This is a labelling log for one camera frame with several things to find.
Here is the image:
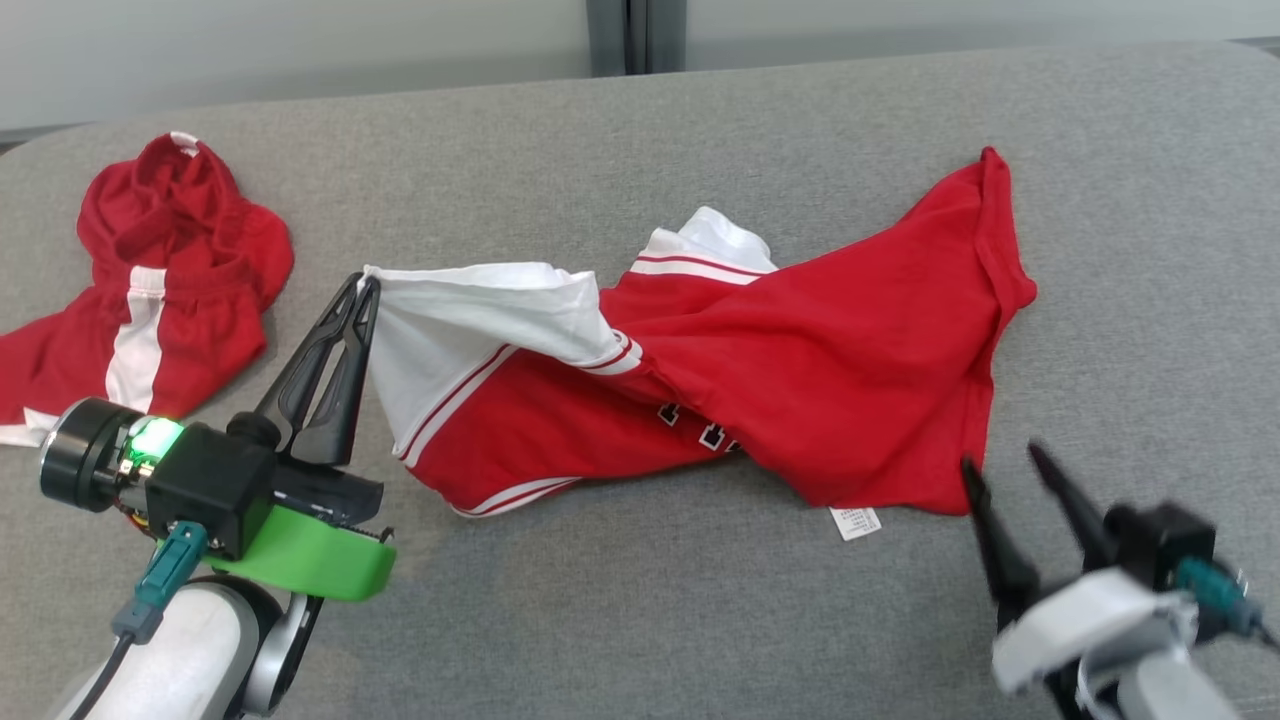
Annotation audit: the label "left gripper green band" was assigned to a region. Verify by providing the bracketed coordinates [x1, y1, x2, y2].
[40, 272, 397, 602]

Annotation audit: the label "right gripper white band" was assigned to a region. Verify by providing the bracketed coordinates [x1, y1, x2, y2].
[960, 441, 1202, 697]

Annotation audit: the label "red shorts with white stripe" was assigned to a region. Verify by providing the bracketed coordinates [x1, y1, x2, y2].
[0, 131, 296, 448]

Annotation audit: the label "red white-sleeved jersey shirt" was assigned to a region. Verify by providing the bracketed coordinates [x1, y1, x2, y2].
[362, 147, 1039, 542]

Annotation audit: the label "right camera cable teal plug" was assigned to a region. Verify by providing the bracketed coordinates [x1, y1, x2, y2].
[1175, 558, 1280, 649]

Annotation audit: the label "camera cable teal plug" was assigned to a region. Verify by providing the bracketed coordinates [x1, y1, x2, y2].
[1175, 558, 1280, 649]
[68, 520, 209, 720]

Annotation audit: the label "left camera cable teal plug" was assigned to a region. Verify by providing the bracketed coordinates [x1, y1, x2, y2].
[68, 520, 209, 720]

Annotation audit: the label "grey partition post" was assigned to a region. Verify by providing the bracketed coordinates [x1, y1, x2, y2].
[585, 0, 689, 79]

